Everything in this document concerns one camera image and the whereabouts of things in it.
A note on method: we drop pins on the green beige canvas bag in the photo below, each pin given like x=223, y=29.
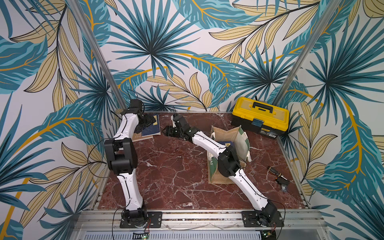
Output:
x=242, y=146

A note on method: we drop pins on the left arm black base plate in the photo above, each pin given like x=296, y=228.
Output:
x=153, y=220

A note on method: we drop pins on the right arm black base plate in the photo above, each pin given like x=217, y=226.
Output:
x=249, y=219

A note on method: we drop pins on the front aluminium rail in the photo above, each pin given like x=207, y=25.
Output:
x=300, y=224

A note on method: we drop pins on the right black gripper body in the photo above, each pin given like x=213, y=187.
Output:
x=173, y=130

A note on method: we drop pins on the yellow black toolbox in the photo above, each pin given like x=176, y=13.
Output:
x=261, y=118

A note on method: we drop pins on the left metal frame post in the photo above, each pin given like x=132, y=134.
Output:
x=90, y=37

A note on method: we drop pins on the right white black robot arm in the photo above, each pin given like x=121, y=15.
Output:
x=228, y=165

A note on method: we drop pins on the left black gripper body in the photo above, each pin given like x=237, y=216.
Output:
x=145, y=121

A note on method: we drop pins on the brown cover book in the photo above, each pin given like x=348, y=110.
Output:
x=140, y=137

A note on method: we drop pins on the right metal frame post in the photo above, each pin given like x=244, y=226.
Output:
x=318, y=29

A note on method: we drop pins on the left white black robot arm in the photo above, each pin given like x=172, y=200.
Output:
x=122, y=160

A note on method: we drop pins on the blue book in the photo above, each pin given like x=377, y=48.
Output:
x=227, y=143
x=154, y=129

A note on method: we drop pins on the yellow black screwdriver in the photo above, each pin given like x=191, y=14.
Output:
x=280, y=179

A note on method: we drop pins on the metal frame post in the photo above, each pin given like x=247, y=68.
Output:
x=90, y=37
x=318, y=29

